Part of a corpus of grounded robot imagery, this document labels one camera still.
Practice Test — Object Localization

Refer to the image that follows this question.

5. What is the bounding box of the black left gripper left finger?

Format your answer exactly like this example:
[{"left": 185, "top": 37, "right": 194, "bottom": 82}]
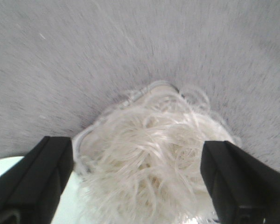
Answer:
[{"left": 0, "top": 136, "right": 74, "bottom": 224}]

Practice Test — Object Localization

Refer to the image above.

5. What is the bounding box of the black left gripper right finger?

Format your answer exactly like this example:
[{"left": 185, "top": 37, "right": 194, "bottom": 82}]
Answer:
[{"left": 200, "top": 141, "right": 280, "bottom": 224}]

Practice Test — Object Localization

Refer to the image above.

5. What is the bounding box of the white vermicelli noodle bundle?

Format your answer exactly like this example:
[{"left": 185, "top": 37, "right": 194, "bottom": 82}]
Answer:
[{"left": 73, "top": 81, "right": 240, "bottom": 224}]

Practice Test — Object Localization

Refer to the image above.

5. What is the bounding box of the light green round plate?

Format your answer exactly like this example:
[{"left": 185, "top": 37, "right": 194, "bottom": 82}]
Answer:
[{"left": 0, "top": 156, "right": 84, "bottom": 224}]

